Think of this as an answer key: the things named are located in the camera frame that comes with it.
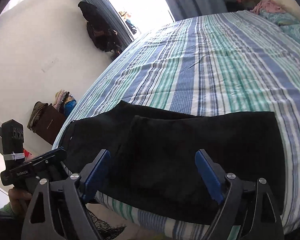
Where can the brown wooden drawer cabinet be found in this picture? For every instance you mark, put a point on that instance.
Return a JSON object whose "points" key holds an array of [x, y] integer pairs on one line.
{"points": [[49, 124]]}

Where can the clothes stack on cabinet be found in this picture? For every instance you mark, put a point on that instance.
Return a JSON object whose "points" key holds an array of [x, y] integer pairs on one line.
{"points": [[64, 103]]}

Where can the striped bed with sheet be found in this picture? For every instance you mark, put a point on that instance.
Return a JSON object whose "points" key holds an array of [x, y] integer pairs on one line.
{"points": [[212, 65]]}

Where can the left hand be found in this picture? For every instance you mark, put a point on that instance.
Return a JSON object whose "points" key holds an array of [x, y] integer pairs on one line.
{"points": [[18, 199]]}

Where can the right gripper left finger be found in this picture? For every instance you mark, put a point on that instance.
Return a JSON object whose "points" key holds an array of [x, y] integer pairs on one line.
{"points": [[58, 209]]}

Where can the left blue curtain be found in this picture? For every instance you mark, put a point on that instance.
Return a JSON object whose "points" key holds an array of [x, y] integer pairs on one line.
{"points": [[112, 17]]}

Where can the dark clothes hanging on wall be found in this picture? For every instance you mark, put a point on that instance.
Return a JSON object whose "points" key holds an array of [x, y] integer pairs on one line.
{"points": [[102, 35]]}

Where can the pink garment on bed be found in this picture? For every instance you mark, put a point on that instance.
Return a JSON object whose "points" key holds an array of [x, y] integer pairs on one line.
{"points": [[269, 6]]}

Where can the black pants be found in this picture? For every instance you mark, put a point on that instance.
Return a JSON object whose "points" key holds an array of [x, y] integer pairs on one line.
{"points": [[152, 153]]}

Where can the white wall switch plate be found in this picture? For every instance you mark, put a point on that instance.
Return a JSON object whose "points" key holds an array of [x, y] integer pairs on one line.
{"points": [[49, 64]]}

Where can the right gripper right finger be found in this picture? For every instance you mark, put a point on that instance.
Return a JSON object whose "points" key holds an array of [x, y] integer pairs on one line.
{"points": [[250, 203]]}

